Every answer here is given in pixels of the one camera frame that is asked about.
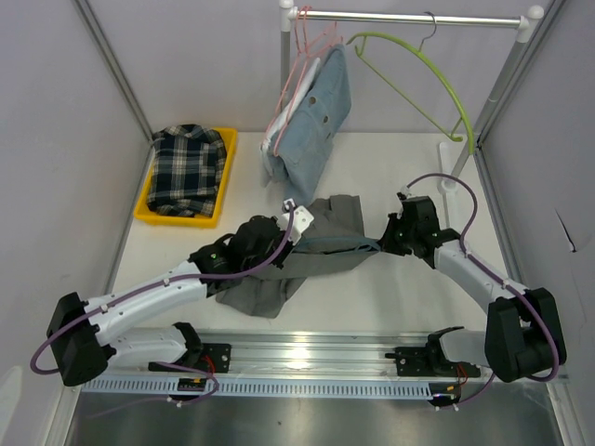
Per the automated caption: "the grey garment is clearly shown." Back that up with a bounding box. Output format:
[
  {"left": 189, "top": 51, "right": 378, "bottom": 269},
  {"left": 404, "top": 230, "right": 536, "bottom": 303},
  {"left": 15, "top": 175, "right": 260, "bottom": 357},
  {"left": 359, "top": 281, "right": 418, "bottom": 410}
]
[{"left": 216, "top": 194, "right": 377, "bottom": 319}]

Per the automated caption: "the light blue denim skirt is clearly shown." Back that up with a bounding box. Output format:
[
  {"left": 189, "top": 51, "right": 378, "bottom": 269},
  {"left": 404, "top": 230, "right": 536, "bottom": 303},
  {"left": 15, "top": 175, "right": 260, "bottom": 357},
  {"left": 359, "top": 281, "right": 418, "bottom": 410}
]
[{"left": 267, "top": 44, "right": 351, "bottom": 206}]

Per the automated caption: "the pink wire hanger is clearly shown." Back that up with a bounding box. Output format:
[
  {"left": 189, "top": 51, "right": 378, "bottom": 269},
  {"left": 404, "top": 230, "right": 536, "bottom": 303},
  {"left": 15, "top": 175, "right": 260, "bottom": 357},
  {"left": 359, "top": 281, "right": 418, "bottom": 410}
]
[
  {"left": 261, "top": 1, "right": 310, "bottom": 154},
  {"left": 262, "top": 18, "right": 342, "bottom": 157}
]

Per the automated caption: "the white skirt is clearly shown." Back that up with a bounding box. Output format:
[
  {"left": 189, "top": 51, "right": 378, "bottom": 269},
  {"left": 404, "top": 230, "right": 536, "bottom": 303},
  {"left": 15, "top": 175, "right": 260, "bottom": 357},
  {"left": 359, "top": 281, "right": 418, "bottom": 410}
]
[{"left": 258, "top": 58, "right": 321, "bottom": 187}]

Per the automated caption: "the blue plastic hanger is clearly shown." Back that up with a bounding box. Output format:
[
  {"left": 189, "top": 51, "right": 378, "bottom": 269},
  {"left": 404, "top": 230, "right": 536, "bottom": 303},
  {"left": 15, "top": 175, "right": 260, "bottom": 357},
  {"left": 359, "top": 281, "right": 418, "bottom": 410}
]
[{"left": 295, "top": 236, "right": 381, "bottom": 254}]

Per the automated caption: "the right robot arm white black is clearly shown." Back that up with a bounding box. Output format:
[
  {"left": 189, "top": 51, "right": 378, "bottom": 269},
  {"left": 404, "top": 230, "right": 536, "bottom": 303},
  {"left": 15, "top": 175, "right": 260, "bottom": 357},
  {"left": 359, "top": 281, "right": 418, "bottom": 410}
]
[{"left": 379, "top": 194, "right": 567, "bottom": 383}]

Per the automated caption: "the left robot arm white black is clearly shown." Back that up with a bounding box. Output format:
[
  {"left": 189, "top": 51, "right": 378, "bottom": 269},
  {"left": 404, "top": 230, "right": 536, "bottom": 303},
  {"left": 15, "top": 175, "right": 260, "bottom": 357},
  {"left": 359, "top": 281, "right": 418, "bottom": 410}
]
[{"left": 46, "top": 214, "right": 301, "bottom": 387}]

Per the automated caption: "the green plastic hanger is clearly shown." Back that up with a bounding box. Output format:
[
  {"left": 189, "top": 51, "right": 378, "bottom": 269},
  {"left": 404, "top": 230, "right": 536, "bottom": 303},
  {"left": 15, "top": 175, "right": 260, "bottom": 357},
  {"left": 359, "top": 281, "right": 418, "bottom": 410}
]
[{"left": 346, "top": 12, "right": 476, "bottom": 155}]

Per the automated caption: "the plaid garment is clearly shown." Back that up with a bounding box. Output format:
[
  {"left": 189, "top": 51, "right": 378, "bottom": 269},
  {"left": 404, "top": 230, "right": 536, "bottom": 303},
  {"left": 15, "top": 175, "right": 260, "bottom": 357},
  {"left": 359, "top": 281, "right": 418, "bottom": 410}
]
[{"left": 146, "top": 124, "right": 228, "bottom": 217}]

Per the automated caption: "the yellow plastic tray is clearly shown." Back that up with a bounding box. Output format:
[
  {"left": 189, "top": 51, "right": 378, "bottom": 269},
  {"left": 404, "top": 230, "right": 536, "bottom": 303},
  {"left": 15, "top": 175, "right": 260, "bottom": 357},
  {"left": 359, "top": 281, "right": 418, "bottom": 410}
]
[{"left": 133, "top": 127, "right": 238, "bottom": 229}]

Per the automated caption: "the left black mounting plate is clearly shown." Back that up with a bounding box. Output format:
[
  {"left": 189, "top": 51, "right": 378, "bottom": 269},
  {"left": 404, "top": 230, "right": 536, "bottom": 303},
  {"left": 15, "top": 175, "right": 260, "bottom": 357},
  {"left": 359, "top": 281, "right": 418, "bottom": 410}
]
[{"left": 190, "top": 343, "right": 232, "bottom": 374}]

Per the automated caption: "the black mounting plate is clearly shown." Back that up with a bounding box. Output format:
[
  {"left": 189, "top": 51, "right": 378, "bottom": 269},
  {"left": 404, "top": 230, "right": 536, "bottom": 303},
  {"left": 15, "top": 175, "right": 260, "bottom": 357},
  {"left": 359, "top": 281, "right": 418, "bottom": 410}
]
[
  {"left": 190, "top": 343, "right": 232, "bottom": 374},
  {"left": 384, "top": 347, "right": 482, "bottom": 378}
]

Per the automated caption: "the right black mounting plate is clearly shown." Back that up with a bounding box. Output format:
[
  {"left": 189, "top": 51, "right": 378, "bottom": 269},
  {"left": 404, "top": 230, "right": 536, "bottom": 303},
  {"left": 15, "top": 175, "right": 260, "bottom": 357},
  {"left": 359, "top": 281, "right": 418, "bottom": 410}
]
[{"left": 384, "top": 347, "right": 482, "bottom": 378}]

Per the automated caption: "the metal clothes rack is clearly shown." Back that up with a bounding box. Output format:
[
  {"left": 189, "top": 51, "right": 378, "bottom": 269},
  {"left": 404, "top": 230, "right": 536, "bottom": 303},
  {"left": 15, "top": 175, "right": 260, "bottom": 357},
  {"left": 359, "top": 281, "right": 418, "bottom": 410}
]
[{"left": 278, "top": 1, "right": 546, "bottom": 178}]

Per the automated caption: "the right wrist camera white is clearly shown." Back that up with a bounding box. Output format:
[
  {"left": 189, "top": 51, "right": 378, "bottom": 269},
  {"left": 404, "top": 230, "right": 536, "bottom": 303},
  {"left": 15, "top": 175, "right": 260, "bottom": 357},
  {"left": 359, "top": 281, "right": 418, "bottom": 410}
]
[{"left": 397, "top": 185, "right": 413, "bottom": 202}]

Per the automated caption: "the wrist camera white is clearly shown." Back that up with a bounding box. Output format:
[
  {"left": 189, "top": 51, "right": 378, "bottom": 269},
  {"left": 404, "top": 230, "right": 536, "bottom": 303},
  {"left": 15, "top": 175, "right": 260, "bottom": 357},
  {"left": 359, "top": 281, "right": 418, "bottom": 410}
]
[
  {"left": 397, "top": 185, "right": 413, "bottom": 202},
  {"left": 277, "top": 199, "right": 314, "bottom": 245}
]

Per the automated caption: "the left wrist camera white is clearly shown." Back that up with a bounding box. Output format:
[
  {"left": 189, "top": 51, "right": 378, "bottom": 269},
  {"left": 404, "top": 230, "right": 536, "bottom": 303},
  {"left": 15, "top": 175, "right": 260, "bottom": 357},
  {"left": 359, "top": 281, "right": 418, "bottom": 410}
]
[{"left": 277, "top": 199, "right": 314, "bottom": 245}]

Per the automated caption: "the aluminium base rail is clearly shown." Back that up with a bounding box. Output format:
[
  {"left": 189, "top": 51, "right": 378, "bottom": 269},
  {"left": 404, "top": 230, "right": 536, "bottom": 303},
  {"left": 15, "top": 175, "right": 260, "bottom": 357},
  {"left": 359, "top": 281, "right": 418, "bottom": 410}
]
[{"left": 104, "top": 327, "right": 571, "bottom": 385}]

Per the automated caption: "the white slotted cable duct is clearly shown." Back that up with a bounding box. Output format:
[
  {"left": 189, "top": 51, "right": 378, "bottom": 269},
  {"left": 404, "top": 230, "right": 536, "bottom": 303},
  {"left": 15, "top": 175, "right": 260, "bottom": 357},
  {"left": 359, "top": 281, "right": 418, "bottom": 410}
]
[{"left": 82, "top": 376, "right": 433, "bottom": 400}]

